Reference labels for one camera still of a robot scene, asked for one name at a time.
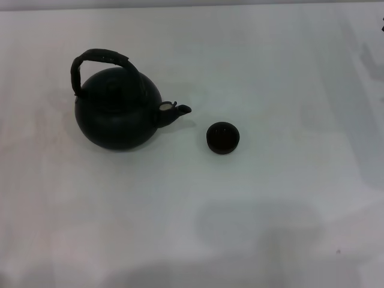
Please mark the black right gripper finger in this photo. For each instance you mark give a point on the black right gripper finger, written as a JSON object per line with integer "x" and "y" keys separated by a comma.
{"x": 382, "y": 25}

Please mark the small dark teacup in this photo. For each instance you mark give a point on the small dark teacup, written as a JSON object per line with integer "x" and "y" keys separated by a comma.
{"x": 223, "y": 138}

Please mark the black round teapot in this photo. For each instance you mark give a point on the black round teapot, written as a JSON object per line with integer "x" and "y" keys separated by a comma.
{"x": 117, "y": 126}

